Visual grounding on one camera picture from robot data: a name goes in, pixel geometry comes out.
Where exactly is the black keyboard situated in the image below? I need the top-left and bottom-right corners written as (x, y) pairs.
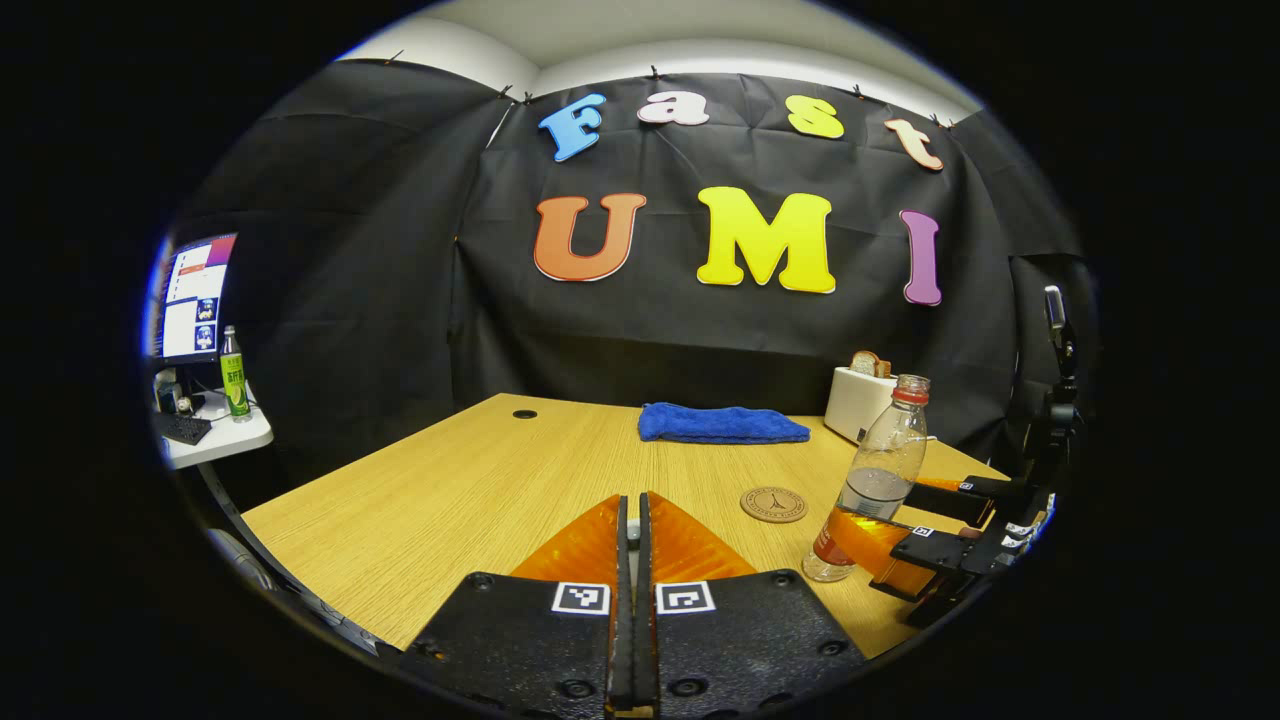
top-left (155, 412), bottom-right (213, 446)

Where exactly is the white side table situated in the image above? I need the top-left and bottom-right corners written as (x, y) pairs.
top-left (160, 385), bottom-right (274, 471)

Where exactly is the blue towel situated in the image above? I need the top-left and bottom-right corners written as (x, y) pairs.
top-left (638, 402), bottom-right (812, 445)

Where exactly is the green drink bottle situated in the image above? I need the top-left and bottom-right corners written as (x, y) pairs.
top-left (220, 325), bottom-right (252, 422)

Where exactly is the round wooden coaster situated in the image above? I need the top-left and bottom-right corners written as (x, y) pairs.
top-left (740, 486), bottom-right (808, 524)

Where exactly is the black backdrop cloth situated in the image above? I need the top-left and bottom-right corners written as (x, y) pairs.
top-left (165, 58), bottom-right (1099, 491)

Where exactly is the computer monitor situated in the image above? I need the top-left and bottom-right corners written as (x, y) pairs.
top-left (152, 233), bottom-right (239, 363)

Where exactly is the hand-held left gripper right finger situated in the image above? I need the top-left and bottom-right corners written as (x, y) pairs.
top-left (634, 490), bottom-right (867, 719)

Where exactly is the clear plastic water bottle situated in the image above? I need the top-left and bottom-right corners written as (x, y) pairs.
top-left (802, 374), bottom-right (931, 584)

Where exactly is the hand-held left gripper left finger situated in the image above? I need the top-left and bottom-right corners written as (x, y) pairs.
top-left (398, 493), bottom-right (635, 719)

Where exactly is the white toaster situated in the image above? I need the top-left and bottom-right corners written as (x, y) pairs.
top-left (824, 366), bottom-right (901, 445)

